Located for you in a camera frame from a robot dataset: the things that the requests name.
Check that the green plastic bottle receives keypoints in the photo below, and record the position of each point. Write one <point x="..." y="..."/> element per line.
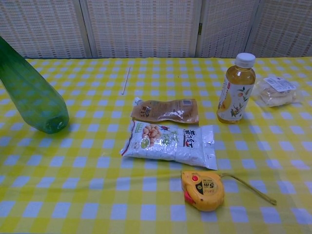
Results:
<point x="29" y="96"/>

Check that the tea drink bottle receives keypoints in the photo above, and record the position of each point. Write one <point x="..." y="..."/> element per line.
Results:
<point x="236" y="92"/>

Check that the brown sauce pouch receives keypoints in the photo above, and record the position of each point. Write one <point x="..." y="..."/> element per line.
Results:
<point x="165" y="111"/>

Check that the white snack bag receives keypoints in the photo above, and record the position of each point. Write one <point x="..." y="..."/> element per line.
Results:
<point x="170" y="146"/>

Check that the yellow checkered tablecloth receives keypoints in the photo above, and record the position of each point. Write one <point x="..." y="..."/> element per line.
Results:
<point x="156" y="151"/>

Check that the yellow tape measure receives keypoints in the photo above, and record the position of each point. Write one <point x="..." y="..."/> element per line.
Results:
<point x="203" y="190"/>

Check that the woven folding screen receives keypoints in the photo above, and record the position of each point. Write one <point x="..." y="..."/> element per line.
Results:
<point x="156" y="28"/>

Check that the clear packaged snack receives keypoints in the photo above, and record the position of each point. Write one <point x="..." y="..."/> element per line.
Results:
<point x="276" y="91"/>

